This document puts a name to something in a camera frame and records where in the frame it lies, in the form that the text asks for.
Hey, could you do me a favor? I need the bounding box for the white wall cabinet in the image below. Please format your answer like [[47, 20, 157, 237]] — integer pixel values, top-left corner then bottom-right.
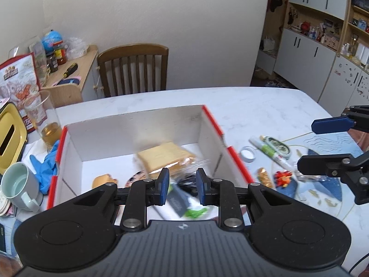
[[272, 0, 369, 116]]

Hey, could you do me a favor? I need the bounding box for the red and orange toy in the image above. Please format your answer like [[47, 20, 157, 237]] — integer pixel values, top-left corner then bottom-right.
[[274, 170, 293, 187]]

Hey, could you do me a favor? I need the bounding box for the white and green tube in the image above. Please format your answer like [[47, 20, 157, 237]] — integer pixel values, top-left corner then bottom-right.
[[249, 136, 294, 170]]

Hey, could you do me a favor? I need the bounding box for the clear bag of small packets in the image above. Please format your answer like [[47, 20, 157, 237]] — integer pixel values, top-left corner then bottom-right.
[[154, 175, 214, 220]]

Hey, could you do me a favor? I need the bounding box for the yellow bread packet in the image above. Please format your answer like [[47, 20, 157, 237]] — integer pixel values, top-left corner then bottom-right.
[[137, 142, 200, 177]]

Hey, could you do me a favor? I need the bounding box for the blue rubber glove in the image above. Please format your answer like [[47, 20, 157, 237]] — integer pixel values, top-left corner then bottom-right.
[[29, 140, 61, 194]]

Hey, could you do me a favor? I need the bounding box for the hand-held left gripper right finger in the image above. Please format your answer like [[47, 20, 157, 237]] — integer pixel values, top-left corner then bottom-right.
[[196, 168, 292, 232]]

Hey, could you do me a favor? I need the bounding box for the red cardboard box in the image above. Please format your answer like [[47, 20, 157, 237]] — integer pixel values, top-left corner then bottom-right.
[[47, 104, 258, 210]]

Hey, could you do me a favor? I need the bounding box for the small round white cap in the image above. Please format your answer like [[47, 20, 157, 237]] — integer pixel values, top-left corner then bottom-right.
[[240, 146, 257, 162]]

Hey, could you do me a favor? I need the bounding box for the dark jar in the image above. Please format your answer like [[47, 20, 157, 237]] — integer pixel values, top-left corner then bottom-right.
[[46, 52, 59, 73]]

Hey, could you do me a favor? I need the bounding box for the drinking glass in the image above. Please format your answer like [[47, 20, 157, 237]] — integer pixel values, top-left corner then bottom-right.
[[23, 90, 63, 151]]

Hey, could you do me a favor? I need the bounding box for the blue mouse pad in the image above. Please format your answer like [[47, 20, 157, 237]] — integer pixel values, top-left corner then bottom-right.
[[54, 76, 82, 86]]

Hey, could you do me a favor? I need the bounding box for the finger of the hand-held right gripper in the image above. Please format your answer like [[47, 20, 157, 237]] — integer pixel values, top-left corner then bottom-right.
[[297, 154, 369, 206], [311, 105, 369, 135]]

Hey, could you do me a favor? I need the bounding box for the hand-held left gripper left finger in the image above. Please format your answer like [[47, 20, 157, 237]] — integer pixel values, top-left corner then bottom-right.
[[73, 168, 171, 232]]

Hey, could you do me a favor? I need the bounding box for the crumpled clear plastic bag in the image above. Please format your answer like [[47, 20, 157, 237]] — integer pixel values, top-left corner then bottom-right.
[[67, 37, 89, 59]]

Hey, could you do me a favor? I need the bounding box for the printed snack bag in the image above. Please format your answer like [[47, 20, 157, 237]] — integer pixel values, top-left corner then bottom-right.
[[0, 54, 48, 135]]

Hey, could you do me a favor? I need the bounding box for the black and yellow screwdriver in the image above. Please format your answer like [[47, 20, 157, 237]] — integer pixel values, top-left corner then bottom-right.
[[62, 63, 78, 77]]

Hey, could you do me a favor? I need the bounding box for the yellow plush toy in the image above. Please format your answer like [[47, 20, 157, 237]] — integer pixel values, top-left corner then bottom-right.
[[92, 174, 119, 191]]

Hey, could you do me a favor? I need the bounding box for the red-label sauce jar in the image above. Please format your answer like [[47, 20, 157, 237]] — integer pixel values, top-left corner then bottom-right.
[[54, 46, 68, 66]]

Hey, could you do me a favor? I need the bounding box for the wooden side desk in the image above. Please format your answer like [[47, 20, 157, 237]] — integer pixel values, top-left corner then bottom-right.
[[40, 45, 100, 109]]

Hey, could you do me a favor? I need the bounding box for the small blue globe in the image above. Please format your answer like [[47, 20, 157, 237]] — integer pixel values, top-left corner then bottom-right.
[[42, 29, 63, 51]]

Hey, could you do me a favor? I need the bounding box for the pale green mug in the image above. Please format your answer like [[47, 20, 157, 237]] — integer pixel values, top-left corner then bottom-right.
[[0, 162, 44, 213]]

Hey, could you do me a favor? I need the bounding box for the gold candy packet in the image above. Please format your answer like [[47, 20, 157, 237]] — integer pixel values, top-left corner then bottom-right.
[[256, 167, 274, 190]]

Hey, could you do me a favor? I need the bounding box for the wooden chair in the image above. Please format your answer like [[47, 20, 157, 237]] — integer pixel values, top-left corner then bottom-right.
[[97, 43, 169, 98]]

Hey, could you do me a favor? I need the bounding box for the round doll face badge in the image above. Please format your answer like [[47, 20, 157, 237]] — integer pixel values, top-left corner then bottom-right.
[[125, 170, 148, 187]]

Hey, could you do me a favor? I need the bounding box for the white shopping bag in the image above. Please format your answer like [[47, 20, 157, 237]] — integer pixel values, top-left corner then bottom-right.
[[262, 35, 277, 53]]

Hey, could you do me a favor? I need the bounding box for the green oval tin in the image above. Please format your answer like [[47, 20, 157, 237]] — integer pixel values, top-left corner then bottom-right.
[[264, 136, 292, 158]]

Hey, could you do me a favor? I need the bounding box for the black sachet packet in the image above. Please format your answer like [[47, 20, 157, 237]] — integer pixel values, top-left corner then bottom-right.
[[175, 174, 200, 197]]

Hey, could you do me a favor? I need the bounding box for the yellow and green tissue box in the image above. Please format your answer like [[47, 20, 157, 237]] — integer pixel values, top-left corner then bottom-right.
[[0, 102, 30, 175]]

